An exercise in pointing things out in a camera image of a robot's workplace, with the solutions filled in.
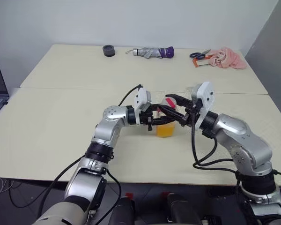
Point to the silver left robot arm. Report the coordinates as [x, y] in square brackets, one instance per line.
[110, 131]

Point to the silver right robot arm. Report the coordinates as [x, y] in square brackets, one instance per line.
[236, 131]

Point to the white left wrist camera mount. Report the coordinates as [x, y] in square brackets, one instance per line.
[140, 98]

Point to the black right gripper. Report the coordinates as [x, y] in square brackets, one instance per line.
[192, 114]

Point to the pink crumpled cloth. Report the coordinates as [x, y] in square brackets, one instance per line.
[229, 58]

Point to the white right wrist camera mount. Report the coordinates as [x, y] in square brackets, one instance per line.
[207, 93]

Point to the orange framed tool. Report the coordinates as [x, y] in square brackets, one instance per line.
[195, 62]

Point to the clear bottle with orange drink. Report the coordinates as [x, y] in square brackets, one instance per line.
[165, 131]

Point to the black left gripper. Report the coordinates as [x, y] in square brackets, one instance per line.
[151, 114]

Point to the small red tab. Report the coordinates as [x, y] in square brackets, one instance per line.
[129, 195]
[165, 194]

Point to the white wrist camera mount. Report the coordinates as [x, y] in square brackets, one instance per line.
[207, 93]
[140, 98]

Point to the folded grey purple umbrella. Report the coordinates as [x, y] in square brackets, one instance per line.
[154, 52]

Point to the dark rounded shape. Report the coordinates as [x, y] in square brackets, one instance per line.
[181, 211]
[121, 211]

